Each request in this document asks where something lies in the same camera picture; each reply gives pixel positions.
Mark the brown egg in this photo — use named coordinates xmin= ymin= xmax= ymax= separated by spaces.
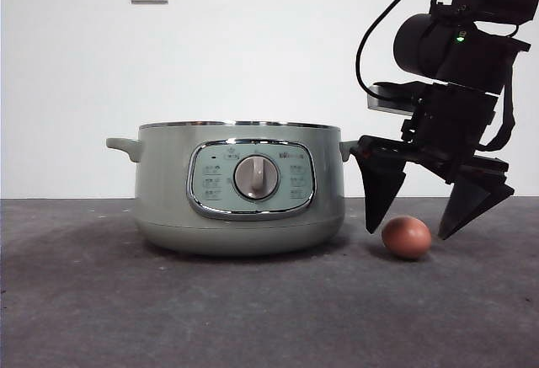
xmin=381 ymin=215 xmax=433 ymax=260

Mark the sage green electric pot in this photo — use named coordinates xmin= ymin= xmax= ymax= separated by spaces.
xmin=105 ymin=120 xmax=360 ymax=258

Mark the black looped gripper cable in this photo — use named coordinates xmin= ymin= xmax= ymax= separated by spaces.
xmin=478 ymin=83 xmax=518 ymax=152

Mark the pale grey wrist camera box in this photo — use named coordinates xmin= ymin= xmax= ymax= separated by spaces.
xmin=366 ymin=83 xmax=423 ymax=116

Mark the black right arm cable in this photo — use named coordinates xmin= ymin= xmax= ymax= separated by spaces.
xmin=355 ymin=0 xmax=441 ymax=99

